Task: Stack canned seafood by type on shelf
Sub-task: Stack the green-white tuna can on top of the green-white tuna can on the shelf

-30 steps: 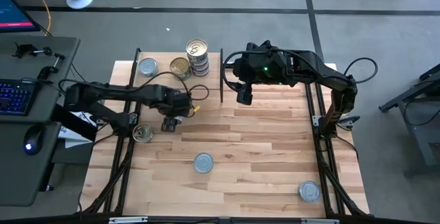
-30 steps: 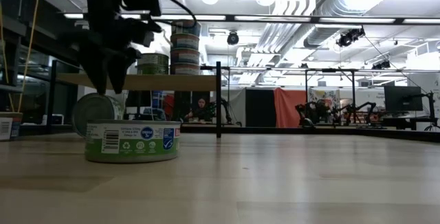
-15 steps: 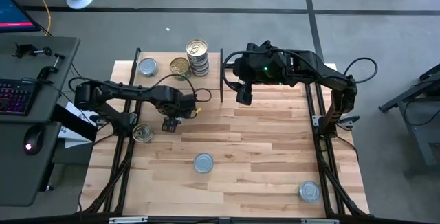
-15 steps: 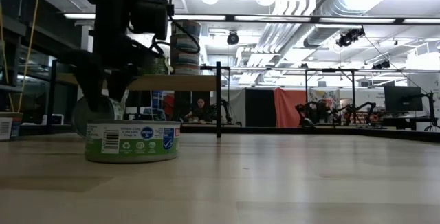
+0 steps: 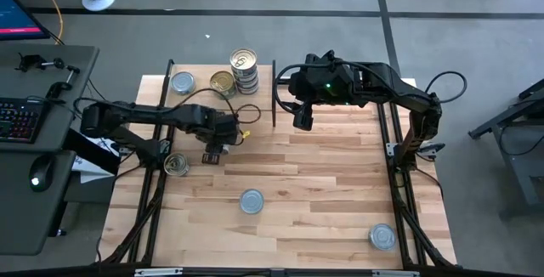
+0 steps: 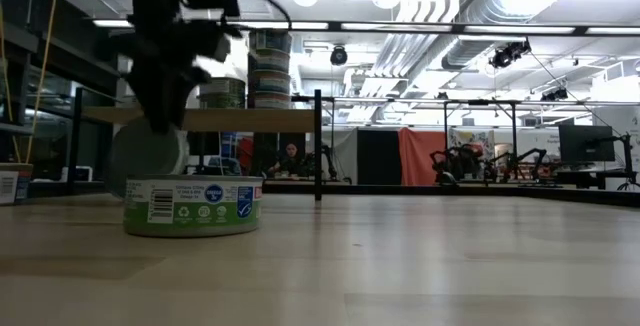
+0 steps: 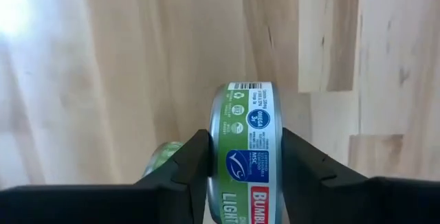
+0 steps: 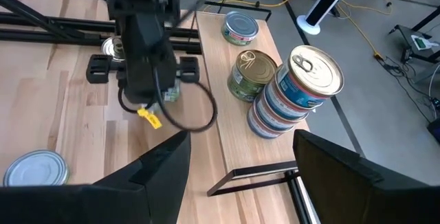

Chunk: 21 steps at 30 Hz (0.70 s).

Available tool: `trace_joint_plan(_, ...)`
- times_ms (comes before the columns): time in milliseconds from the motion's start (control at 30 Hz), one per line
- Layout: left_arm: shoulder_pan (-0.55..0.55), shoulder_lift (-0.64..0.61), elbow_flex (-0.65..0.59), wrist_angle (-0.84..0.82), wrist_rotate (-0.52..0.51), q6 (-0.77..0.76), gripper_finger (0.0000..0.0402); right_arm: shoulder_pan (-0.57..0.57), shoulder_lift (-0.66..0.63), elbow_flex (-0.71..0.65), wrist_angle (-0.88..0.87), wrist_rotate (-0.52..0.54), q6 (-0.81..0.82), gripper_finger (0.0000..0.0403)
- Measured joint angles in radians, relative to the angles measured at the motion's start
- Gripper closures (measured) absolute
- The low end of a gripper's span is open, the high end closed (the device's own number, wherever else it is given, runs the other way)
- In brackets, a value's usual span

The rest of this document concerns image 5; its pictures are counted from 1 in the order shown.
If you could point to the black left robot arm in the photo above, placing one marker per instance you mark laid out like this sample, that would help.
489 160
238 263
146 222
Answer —
149 113

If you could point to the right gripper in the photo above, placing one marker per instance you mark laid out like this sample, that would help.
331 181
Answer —
323 81

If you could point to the black computer mouse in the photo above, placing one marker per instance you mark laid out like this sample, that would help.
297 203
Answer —
41 173

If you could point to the wooden shelf with black legs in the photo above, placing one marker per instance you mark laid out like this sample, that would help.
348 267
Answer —
202 79

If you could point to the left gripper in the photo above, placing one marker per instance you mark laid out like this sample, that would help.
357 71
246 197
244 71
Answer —
217 126

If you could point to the monitor with pink bar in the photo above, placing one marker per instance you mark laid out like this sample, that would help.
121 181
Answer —
17 18

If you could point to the black desk clamp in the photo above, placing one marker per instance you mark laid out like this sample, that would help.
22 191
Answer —
32 61
59 86

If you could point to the backlit black keyboard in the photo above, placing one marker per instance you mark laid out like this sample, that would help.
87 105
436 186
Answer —
19 120

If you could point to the green label seafood can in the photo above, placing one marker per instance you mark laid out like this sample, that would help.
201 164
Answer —
183 83
252 201
382 237
222 80
225 96

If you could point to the black metal frame pole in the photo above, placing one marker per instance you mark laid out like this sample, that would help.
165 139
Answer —
399 196

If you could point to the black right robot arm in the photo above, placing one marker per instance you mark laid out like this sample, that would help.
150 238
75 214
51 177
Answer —
399 86

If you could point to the silver edge bracket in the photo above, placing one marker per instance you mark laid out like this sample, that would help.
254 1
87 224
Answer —
157 272
395 273

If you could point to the black metal stand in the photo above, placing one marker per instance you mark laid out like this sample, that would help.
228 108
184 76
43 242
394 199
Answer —
516 171

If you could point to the grey side desk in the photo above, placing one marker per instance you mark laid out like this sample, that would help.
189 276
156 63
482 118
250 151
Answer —
25 217

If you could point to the black flat box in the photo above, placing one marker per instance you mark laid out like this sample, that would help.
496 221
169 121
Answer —
91 151

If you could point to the white paper sheet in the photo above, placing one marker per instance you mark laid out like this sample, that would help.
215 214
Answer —
91 171

